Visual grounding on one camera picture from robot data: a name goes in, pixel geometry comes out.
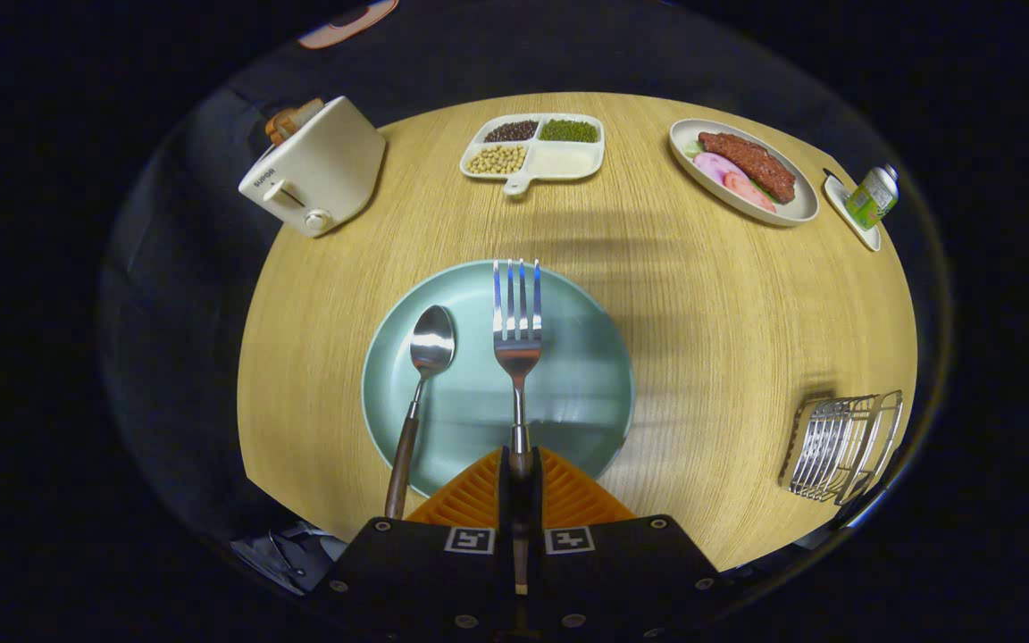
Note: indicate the white divided tray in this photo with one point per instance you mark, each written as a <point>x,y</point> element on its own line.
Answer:
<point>559,162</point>

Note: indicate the pile of dark red beans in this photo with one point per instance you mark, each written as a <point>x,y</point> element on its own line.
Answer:
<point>511,131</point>

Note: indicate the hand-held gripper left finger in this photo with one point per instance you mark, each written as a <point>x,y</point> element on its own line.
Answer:
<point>506,500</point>

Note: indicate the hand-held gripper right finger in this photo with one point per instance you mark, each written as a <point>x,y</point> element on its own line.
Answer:
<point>536,500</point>

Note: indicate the brown meat steak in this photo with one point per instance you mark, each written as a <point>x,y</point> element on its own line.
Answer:
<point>751,161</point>

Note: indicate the light green round plate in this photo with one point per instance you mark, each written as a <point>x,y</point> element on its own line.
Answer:
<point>568,375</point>

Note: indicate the cream white toaster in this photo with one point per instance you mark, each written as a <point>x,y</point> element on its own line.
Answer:
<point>327,170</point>

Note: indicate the brown toast slice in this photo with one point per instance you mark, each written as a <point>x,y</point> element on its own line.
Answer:
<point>280,126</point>

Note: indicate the pale toast slice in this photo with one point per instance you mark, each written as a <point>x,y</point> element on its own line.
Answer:
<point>307,112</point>

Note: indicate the pile of green beans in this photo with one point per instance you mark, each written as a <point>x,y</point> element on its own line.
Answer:
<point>568,130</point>

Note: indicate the small white dish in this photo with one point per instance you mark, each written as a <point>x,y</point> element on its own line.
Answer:
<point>863,235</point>

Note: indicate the red tomato slice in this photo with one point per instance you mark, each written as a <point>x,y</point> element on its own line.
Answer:
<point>745,189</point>

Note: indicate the small green label bottle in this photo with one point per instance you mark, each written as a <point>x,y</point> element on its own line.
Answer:
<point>872,196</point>

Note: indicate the pile of yellow soybeans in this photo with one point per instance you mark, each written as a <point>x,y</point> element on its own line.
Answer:
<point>497,159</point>

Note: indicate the pink ham slice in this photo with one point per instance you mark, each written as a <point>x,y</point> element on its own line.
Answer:
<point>713,166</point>

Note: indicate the white oval food plate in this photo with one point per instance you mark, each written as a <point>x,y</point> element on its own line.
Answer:
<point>800,211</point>

